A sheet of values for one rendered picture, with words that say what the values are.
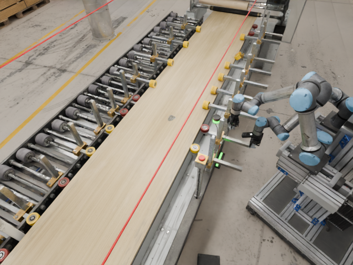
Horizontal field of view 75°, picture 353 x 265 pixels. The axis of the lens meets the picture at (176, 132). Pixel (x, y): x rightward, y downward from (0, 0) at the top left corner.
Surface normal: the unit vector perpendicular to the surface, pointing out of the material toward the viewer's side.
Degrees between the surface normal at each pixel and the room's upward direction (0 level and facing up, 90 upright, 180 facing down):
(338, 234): 0
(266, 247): 0
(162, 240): 0
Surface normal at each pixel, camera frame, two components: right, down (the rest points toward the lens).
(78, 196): -0.02, -0.66
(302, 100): -0.72, 0.44
